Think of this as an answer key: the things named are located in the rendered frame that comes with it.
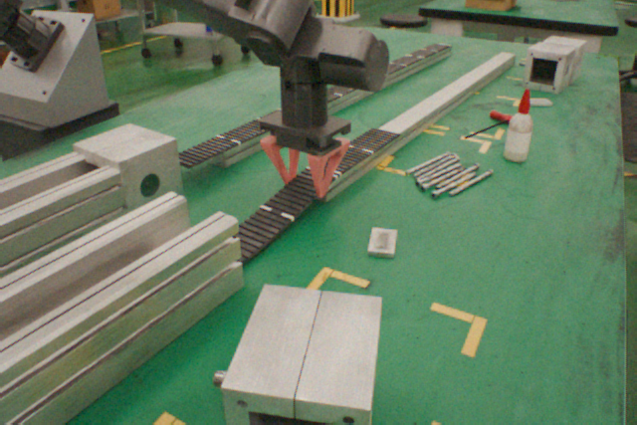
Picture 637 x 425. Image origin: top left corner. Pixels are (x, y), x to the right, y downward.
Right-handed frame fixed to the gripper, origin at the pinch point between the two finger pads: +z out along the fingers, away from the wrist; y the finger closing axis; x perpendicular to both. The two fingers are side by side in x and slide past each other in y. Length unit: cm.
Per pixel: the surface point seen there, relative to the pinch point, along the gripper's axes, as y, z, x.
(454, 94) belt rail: 1, 0, 51
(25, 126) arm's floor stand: -65, 3, -7
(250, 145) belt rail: -17.9, 1.5, 8.6
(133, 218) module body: -3.3, -5.5, -23.7
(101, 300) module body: 4.8, -5.5, -32.8
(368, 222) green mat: 9.1, 3.1, 1.0
